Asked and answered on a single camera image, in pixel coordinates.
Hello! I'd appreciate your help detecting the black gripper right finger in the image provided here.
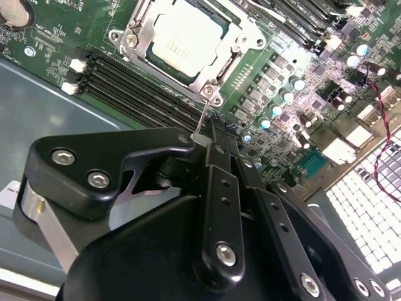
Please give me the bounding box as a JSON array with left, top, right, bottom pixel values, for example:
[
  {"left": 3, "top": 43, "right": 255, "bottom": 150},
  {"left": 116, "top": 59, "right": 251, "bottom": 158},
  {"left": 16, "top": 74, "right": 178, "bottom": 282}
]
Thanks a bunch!
[{"left": 226, "top": 125, "right": 391, "bottom": 301}]

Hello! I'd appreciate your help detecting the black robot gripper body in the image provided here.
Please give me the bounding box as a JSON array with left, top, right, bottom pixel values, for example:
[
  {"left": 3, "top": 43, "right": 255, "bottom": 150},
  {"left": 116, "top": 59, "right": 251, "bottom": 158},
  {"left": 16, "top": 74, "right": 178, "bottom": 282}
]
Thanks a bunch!
[{"left": 61, "top": 193, "right": 303, "bottom": 301}]

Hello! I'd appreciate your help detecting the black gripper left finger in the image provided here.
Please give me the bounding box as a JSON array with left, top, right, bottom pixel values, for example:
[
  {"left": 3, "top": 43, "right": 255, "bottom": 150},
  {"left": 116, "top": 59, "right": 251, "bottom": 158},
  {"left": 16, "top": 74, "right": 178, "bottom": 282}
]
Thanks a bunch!
[{"left": 19, "top": 118, "right": 246, "bottom": 285}]

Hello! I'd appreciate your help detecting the thin silver cpu locking lever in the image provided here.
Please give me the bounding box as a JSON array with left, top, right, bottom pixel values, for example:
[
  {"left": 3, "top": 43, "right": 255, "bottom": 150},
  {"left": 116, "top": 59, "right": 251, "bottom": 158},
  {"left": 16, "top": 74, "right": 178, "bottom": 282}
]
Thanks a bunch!
[{"left": 193, "top": 98, "right": 210, "bottom": 137}]

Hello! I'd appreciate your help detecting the silver cpu socket cover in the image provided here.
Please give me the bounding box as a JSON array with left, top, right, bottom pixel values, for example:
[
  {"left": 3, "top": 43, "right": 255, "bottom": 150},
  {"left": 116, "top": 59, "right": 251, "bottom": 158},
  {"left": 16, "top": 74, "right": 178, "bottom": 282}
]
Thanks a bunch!
[{"left": 120, "top": 0, "right": 251, "bottom": 95}]

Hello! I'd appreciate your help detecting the silver square cpu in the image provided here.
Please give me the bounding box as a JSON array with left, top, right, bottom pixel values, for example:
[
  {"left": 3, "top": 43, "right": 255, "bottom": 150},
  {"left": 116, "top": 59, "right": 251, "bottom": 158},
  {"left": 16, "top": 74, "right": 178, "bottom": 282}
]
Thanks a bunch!
[{"left": 147, "top": 12, "right": 231, "bottom": 79}]

